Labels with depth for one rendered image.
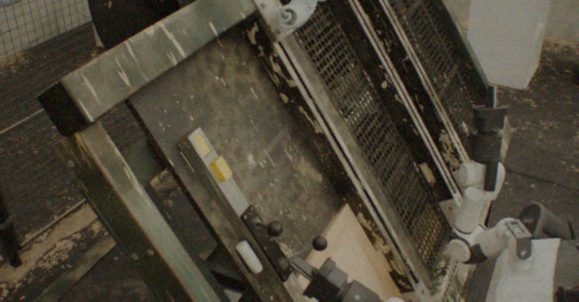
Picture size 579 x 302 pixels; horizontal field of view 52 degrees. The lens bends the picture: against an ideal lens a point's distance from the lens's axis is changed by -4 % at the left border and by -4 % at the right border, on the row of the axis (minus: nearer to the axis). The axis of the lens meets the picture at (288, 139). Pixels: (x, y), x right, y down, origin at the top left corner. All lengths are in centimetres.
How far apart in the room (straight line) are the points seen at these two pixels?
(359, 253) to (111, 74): 95
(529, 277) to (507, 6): 404
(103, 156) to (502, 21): 461
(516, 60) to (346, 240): 399
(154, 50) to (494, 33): 447
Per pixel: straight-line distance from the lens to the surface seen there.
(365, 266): 186
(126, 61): 127
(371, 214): 184
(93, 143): 123
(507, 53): 560
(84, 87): 119
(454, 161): 256
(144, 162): 140
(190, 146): 141
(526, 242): 155
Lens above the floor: 241
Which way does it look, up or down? 31 degrees down
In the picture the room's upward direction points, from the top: 1 degrees counter-clockwise
